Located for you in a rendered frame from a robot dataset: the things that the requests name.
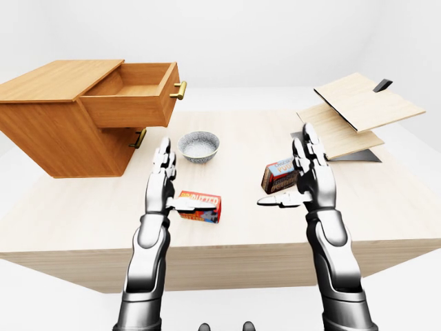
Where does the closed wooden drawer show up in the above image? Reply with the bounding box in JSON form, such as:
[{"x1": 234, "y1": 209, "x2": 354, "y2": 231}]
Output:
[{"x1": 101, "y1": 127, "x2": 143, "y2": 177}]

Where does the brass handle of closed drawer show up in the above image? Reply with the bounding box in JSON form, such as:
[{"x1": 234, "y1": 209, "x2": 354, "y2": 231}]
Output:
[{"x1": 128, "y1": 128, "x2": 147, "y2": 150}]

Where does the silver robot right hand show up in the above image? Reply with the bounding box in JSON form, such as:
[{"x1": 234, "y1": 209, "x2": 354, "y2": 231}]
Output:
[{"x1": 256, "y1": 122, "x2": 338, "y2": 213}]

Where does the pale wooden tiered rack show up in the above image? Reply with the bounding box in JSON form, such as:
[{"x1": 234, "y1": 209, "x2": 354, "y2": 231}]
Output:
[{"x1": 290, "y1": 72, "x2": 427, "y2": 163}]

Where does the brown pudding box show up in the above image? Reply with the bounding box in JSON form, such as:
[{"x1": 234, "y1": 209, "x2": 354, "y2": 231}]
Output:
[{"x1": 260, "y1": 157, "x2": 300, "y2": 194}]

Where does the grey patterned bowl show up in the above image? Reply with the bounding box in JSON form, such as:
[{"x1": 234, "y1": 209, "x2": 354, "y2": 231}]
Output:
[{"x1": 176, "y1": 130, "x2": 221, "y2": 165}]

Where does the red printed food box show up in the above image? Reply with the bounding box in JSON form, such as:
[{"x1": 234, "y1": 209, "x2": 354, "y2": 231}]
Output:
[{"x1": 176, "y1": 190, "x2": 223, "y2": 224}]

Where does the open wooden drawer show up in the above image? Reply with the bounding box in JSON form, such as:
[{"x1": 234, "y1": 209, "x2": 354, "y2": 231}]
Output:
[{"x1": 78, "y1": 61, "x2": 181, "y2": 129}]

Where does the brass handle of open drawer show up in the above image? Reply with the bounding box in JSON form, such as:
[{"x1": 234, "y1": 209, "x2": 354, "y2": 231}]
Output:
[{"x1": 169, "y1": 81, "x2": 188, "y2": 101}]

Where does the wooden cabinet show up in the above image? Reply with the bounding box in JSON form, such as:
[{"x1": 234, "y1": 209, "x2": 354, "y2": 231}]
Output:
[{"x1": 0, "y1": 59, "x2": 148, "y2": 179}]

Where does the silver robot left hand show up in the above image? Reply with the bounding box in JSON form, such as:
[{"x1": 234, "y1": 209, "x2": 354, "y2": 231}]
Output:
[{"x1": 144, "y1": 137, "x2": 217, "y2": 217}]

